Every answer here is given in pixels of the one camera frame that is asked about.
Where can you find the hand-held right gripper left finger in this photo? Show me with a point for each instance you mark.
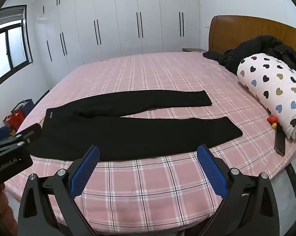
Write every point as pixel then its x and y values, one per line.
pixel 87 169

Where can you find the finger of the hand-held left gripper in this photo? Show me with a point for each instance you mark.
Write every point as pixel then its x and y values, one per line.
pixel 31 132

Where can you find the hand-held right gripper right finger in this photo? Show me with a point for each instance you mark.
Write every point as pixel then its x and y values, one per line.
pixel 210 169

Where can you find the black pants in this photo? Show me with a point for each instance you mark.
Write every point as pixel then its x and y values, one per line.
pixel 113 132

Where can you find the person's left forearm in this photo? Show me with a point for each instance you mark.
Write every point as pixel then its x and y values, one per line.
pixel 1 213

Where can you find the red shopping bag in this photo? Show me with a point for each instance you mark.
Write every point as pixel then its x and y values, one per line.
pixel 15 120

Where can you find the blue and white shopping bag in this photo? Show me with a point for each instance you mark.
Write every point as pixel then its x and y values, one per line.
pixel 25 105

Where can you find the dark smartphone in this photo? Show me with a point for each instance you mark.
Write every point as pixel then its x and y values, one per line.
pixel 279 142

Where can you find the red toy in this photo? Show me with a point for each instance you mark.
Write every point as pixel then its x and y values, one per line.
pixel 271 119

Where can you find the black-framed window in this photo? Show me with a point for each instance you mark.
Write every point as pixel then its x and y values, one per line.
pixel 8 49

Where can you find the heart-print rolled quilt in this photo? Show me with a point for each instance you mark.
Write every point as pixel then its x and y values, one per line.
pixel 273 88

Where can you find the pink plaid bed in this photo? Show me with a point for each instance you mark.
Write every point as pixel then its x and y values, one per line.
pixel 162 76

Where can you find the black jacket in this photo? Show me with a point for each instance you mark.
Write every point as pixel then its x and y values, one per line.
pixel 260 45

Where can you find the wooden headboard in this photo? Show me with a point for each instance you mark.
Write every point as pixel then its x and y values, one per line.
pixel 236 29

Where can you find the white wardrobe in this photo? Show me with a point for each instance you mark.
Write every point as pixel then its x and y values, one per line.
pixel 118 17

